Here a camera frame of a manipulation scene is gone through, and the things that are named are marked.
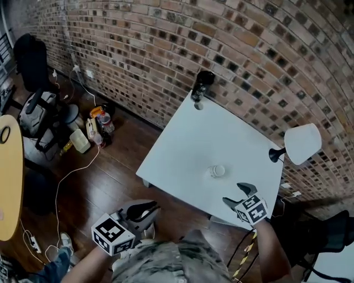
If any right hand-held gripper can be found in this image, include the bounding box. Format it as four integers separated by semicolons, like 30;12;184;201
222;182;269;226

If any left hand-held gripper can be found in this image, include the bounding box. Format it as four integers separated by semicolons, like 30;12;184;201
91;201;162;256

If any small translucent cup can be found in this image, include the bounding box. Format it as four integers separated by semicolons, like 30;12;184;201
207;164;226;179

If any person's right forearm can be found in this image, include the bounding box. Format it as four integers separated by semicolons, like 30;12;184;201
251;219;293;283

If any person's left forearm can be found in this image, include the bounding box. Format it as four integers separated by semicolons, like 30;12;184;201
69;244;120;283

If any person's camouflage shirt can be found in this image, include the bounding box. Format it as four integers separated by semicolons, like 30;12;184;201
111;228;232;283

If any yellow black striped tape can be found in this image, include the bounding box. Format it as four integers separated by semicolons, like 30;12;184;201
232;231;258;280

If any white square table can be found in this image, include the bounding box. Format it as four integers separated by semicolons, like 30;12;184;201
136;90;285;230

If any white lamp with black base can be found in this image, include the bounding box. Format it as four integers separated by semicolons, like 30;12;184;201
268;123;322;166

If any dark bottle with red label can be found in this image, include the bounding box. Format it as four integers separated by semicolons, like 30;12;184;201
93;132;113;149

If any black mesh chair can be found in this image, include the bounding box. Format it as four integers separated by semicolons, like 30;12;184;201
275;209;352;277

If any white plastic container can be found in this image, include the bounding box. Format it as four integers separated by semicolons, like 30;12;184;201
69;128;91;154

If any clear water bottle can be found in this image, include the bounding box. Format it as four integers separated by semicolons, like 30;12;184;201
97;111;115;134

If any beige carton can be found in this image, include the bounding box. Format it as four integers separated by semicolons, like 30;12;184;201
86;118;100;139

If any yellow object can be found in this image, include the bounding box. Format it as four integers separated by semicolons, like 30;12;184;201
60;140;74;156

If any white power strip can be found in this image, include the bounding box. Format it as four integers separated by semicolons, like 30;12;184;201
29;235;43;254

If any orange packet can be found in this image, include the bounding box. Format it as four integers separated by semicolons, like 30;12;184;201
89;106;107;118

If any black patterned bottle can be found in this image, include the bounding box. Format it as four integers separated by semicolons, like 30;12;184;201
190;70;215;110

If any white panel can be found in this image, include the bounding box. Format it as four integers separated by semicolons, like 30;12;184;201
311;249;354;283

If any round grey bin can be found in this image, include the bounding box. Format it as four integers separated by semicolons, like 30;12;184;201
64;104;84;132

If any round wooden table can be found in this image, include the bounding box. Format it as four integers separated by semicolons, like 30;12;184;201
0;114;25;242

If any grey backpack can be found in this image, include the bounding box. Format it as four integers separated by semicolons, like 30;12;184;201
19;92;58;137

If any black white patterned block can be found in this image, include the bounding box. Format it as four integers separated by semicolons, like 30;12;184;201
0;253;9;280

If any black office chair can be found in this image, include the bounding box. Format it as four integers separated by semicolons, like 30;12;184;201
13;33;72;153

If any black metal railing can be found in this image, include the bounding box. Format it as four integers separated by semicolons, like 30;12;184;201
0;34;15;73

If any long white cable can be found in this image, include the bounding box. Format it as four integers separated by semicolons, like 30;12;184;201
44;67;101;263

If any black ring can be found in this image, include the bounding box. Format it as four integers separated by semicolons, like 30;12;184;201
0;125;12;145

